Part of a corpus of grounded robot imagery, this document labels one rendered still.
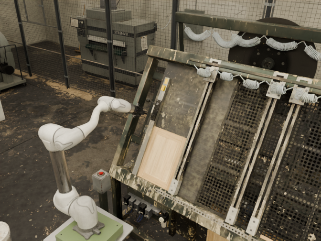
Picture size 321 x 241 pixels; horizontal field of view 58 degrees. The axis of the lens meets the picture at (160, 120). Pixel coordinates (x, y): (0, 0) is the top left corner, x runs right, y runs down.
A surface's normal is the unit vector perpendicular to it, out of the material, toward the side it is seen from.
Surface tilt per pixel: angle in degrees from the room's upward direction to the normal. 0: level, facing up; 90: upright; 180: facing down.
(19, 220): 0
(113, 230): 4
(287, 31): 90
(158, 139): 58
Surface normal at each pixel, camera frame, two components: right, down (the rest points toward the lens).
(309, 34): -0.59, 0.37
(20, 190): 0.02, -0.88
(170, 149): -0.48, -0.14
